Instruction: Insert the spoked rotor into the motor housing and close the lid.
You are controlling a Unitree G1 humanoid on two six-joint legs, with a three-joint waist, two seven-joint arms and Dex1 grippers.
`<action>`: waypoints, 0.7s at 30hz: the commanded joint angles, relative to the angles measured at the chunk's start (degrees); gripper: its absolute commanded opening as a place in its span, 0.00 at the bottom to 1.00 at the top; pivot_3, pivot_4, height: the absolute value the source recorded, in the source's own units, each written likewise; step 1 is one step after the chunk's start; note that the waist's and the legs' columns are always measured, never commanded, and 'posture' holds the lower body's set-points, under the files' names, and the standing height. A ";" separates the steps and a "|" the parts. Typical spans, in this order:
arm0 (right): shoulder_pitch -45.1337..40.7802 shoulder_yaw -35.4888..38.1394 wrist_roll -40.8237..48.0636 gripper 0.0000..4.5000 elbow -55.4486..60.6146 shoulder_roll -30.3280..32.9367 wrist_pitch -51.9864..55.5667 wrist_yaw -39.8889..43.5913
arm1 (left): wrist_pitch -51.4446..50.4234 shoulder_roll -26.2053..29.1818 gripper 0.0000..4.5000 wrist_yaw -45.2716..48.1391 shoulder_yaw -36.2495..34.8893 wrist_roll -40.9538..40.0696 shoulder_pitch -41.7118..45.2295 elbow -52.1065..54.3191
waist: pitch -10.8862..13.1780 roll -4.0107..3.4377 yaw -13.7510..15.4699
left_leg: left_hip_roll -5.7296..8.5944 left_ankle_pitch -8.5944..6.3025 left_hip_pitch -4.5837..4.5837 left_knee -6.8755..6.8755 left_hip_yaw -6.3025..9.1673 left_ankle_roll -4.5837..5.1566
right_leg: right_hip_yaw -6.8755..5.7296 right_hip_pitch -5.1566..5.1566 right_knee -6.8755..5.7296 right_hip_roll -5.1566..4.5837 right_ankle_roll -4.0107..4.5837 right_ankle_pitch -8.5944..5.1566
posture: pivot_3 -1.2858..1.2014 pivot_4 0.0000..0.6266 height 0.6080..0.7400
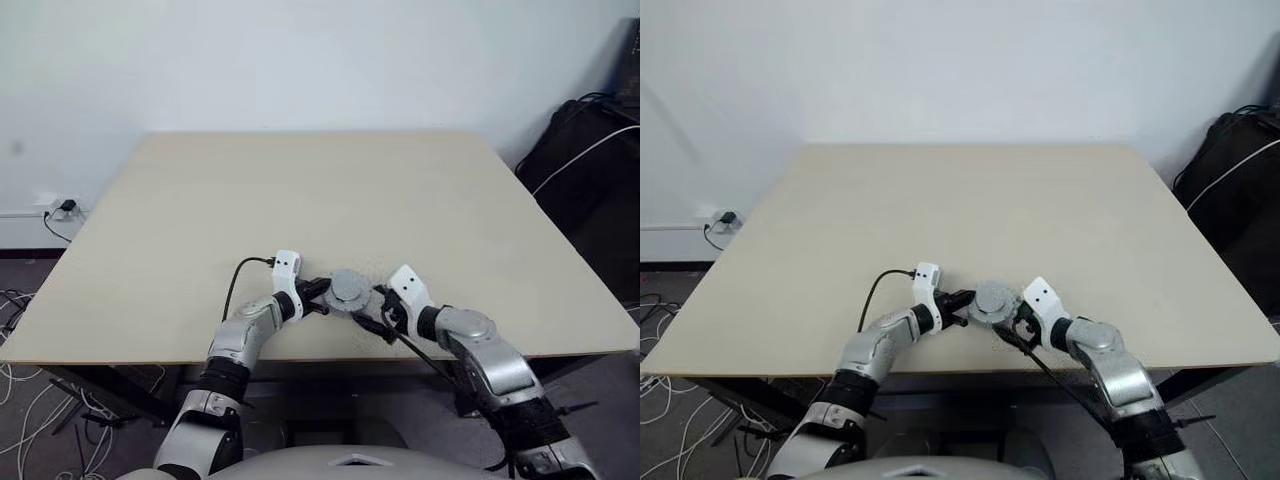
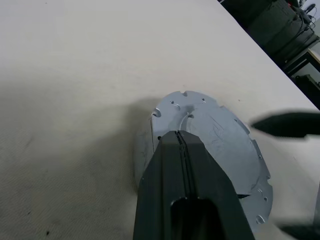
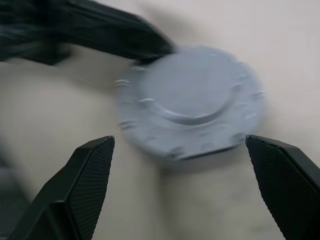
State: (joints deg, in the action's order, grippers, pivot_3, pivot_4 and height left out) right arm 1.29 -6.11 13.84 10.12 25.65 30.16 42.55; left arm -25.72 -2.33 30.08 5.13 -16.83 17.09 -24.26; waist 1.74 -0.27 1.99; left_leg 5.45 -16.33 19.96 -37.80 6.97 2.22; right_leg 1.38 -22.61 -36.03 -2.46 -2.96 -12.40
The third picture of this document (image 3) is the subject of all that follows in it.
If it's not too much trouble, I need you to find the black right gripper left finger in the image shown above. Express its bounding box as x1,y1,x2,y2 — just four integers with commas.
9,135,116,240

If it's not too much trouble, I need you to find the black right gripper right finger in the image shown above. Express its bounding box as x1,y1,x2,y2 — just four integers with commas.
245,134,320,240

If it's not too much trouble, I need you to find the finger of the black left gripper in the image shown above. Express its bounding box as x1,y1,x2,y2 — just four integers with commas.
0,0,178,62
0,27,74,66

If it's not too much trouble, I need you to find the grey round motor lid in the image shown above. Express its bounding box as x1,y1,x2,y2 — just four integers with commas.
114,44,266,161

